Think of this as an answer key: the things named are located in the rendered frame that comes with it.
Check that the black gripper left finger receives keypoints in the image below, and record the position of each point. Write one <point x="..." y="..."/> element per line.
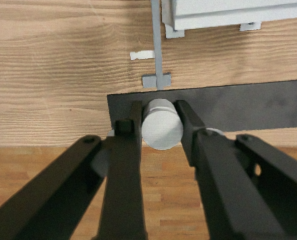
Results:
<point x="52" y="204"/>

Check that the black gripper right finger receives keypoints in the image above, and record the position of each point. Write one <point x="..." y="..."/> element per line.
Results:
<point x="236" y="207"/>

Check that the grey cylinder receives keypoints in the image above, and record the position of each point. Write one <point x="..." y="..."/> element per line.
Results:
<point x="162" y="127"/>

